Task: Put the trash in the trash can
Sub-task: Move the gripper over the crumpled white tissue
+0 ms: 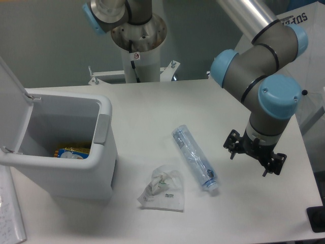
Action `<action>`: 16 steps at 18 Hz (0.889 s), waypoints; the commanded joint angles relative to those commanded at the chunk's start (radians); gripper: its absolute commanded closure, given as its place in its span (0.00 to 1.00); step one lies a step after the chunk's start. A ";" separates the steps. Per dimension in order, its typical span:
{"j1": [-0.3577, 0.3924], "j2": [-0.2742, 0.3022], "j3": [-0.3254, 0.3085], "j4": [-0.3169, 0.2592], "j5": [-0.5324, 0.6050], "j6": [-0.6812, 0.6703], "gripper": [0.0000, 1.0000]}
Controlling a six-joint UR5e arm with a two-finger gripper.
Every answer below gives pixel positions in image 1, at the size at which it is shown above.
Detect clear plastic wrapper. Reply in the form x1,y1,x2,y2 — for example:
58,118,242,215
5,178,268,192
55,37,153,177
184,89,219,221
137,164,184,212

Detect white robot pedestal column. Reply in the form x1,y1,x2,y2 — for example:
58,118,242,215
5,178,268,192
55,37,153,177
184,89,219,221
111,14,167,76

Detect clear plastic bottle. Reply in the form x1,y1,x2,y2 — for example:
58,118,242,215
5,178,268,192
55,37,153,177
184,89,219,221
172,125,219,197

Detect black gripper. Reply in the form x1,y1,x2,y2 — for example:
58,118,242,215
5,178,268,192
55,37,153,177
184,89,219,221
223,129,287,176

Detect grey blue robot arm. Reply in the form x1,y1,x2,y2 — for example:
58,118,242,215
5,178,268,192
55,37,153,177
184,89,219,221
82,1,308,175

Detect black cable on pedestal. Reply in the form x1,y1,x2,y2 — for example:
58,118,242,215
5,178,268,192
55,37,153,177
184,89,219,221
128,39,141,83

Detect black device at edge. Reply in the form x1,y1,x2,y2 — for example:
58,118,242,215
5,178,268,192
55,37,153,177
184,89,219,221
306,206,324,233

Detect white plastic trash can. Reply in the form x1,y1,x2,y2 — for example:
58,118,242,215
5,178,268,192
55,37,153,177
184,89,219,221
1,91,117,199

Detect white metal base frame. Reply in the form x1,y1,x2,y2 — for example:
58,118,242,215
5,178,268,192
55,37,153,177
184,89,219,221
88,60,180,85

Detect white superior umbrella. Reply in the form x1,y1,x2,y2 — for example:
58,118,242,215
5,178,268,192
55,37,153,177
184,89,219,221
233,0,325,135

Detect white trash can lid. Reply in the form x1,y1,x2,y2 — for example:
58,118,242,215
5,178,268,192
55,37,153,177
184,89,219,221
1,59,34,153

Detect blue yellow snack package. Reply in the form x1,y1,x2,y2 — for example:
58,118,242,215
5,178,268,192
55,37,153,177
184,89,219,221
53,146,90,160

